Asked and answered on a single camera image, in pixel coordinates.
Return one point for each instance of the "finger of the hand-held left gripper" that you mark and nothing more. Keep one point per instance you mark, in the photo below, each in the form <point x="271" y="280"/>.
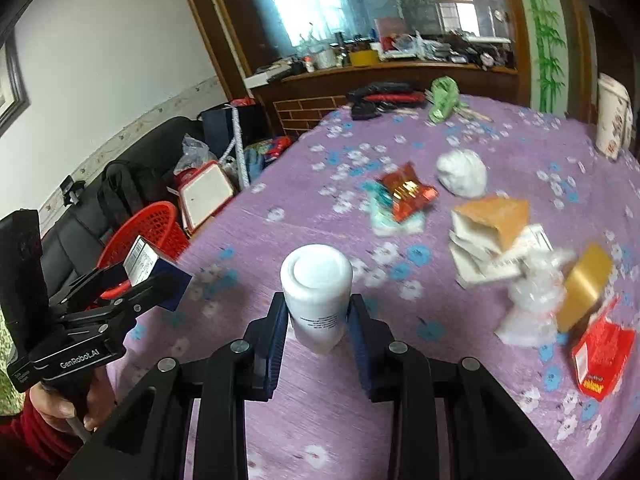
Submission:
<point x="145" y="296"/>
<point x="95" y="284"/>

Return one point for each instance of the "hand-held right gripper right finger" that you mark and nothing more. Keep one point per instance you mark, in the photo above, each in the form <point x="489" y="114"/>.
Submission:
<point x="359" y="355"/>

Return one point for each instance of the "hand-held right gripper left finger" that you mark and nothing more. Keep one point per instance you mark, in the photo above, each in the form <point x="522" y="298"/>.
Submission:
<point x="276" y="350"/>

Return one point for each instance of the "dark blue carton box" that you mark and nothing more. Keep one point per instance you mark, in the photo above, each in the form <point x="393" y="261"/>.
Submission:
<point x="141" y="260"/>

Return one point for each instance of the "red plastic basket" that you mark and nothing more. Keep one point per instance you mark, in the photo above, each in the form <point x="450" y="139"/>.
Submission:
<point x="150" y="230"/>

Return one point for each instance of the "white plastic bottle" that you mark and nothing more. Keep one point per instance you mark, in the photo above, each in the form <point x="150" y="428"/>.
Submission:
<point x="315" y="285"/>

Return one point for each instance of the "red snack packet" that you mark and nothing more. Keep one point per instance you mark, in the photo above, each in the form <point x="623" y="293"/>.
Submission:
<point x="407" y="192"/>

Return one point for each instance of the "white carton with tan inside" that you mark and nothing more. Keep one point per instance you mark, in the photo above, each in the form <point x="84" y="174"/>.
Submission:
<point x="500" y="217"/>

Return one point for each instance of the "person's left forearm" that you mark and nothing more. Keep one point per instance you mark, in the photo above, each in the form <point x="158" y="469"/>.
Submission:
<point x="30" y="452"/>

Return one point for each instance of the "person's left hand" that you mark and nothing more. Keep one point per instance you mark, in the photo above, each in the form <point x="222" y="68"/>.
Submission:
<point x="50" y="407"/>

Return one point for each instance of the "black sofa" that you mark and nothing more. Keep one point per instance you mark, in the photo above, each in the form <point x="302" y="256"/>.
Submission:
<point x="75" y="240"/>

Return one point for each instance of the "green patterned cloth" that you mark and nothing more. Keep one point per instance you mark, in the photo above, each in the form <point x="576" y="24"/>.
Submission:
<point x="12" y="370"/>

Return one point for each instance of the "black backpack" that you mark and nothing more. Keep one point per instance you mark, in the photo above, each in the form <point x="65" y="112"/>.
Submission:
<point x="125" y="187"/>

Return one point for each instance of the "red framed white board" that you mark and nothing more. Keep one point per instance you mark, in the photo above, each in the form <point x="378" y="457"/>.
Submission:
<point x="205" y="197"/>

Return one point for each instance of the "purple floral tablecloth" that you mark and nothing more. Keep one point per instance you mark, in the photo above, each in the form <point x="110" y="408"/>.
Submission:
<point x="330" y="240"/>

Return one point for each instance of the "teal tissue pack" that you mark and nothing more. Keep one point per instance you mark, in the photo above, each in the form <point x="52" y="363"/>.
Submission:
<point x="382" y="221"/>

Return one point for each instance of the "clear plastic bag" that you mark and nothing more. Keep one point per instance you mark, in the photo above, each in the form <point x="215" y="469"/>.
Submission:
<point x="192" y="152"/>

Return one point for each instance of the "white printed carton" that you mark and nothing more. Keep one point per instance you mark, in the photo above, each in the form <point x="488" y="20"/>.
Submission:
<point x="492" y="265"/>

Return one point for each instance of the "clear plastic wrapper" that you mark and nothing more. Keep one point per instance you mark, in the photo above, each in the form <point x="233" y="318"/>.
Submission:
<point x="530" y="305"/>

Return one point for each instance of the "navy shopping bag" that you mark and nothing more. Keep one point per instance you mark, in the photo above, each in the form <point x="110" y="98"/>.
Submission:
<point x="220" y="127"/>

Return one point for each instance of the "red and blue packet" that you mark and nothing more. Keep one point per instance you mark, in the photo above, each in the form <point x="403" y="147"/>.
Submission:
<point x="270" y="150"/>

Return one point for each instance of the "gold box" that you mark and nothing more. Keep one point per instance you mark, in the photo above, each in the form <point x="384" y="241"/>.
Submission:
<point x="585" y="285"/>

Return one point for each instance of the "red carton box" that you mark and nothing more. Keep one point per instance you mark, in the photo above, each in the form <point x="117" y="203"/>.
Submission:
<point x="602" y="355"/>

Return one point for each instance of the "small black pouch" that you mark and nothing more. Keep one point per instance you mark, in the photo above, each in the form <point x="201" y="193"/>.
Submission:
<point x="365" y="110"/>

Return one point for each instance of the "red pouch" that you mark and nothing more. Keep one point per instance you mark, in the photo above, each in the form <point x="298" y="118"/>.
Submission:
<point x="395" y="96"/>

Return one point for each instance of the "wooden counter with brick pattern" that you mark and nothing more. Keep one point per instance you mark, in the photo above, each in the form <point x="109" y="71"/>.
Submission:
<point x="320" y="92"/>

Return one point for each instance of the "pile of counter clutter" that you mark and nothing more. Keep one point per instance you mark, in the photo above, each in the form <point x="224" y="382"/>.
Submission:
<point x="450" y="45"/>

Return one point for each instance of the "white patterned cup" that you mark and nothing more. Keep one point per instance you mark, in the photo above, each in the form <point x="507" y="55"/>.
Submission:
<point x="612" y="120"/>

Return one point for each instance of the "black wall socket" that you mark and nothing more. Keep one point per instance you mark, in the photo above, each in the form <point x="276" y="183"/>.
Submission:
<point x="72" y="190"/>

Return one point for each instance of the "framed wall picture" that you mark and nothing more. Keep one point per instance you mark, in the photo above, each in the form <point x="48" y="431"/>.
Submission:
<point x="12" y="85"/>

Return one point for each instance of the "bamboo wall painting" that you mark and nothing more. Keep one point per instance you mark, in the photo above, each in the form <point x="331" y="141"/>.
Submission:
<point x="545" y="35"/>

